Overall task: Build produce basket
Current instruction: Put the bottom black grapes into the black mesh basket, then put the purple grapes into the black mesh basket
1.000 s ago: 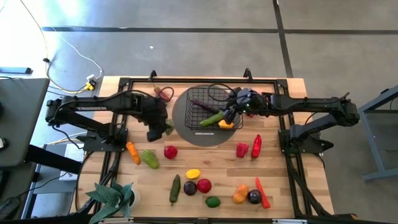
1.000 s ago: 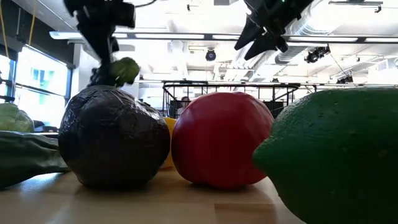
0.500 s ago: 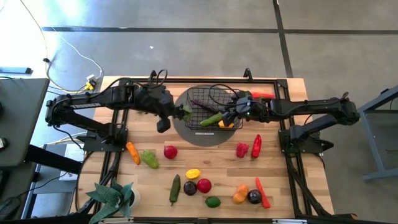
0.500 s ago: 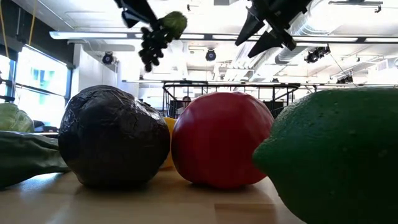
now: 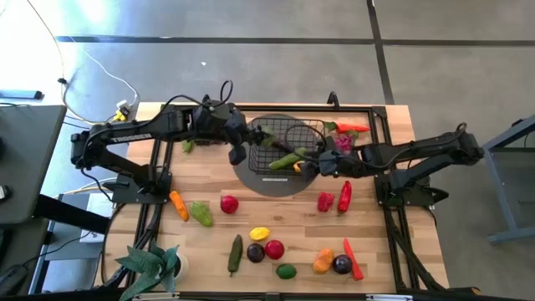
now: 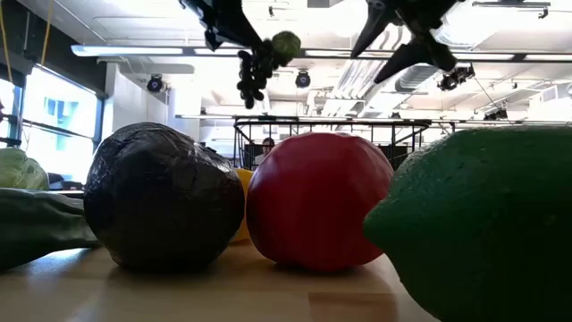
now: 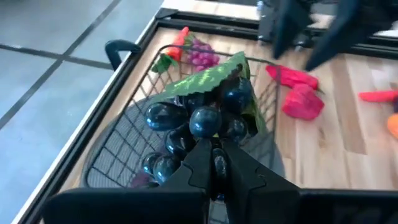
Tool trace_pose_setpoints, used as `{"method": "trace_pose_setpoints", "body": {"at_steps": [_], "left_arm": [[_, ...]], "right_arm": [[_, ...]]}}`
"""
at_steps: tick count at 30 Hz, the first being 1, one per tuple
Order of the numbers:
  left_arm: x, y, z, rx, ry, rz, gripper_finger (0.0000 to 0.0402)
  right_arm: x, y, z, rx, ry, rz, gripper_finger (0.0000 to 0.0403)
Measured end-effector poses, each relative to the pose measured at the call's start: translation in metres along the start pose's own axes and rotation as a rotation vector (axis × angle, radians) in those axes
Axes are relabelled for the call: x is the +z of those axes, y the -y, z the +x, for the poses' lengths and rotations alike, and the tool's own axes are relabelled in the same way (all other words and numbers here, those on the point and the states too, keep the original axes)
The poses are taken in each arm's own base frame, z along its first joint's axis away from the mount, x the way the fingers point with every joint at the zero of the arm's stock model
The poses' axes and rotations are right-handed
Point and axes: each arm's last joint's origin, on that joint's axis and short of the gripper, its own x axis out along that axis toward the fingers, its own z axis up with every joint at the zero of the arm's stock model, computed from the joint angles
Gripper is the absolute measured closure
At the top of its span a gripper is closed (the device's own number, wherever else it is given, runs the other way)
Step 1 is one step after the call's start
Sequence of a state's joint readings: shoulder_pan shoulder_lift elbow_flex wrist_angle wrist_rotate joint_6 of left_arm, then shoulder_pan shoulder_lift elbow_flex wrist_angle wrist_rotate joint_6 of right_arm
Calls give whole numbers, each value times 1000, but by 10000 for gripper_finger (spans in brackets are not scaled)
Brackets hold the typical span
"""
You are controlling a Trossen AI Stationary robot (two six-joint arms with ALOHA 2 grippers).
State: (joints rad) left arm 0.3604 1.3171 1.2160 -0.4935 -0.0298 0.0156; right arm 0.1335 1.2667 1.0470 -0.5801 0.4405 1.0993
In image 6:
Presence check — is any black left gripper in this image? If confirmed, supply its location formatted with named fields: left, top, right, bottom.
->
left=181, top=0, right=274, bottom=62

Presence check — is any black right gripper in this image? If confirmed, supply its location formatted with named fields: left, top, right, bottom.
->
left=350, top=0, right=464, bottom=85

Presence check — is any black grape bunch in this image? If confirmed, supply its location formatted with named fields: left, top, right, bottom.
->
left=235, top=30, right=303, bottom=111

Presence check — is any yellow lemon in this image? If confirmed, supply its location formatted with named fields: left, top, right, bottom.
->
left=230, top=167, right=255, bottom=245

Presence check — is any green lime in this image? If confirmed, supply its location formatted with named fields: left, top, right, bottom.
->
left=362, top=126, right=572, bottom=322

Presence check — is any light green cabbage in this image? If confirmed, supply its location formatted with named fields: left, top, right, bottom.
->
left=0, top=147, right=50, bottom=191

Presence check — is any long ceiling light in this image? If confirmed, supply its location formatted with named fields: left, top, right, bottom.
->
left=70, top=44, right=187, bottom=58

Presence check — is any red tomato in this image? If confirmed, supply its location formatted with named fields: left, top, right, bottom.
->
left=245, top=131, right=395, bottom=273

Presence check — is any silver ventilation duct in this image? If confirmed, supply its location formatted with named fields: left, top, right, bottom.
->
left=392, top=62, right=443, bottom=94

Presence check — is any black wire basket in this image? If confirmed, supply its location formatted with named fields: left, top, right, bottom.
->
left=231, top=116, right=433, bottom=172

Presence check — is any yellow hanging cord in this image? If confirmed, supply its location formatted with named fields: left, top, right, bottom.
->
left=39, top=0, right=55, bottom=67
left=0, top=0, right=13, bottom=84

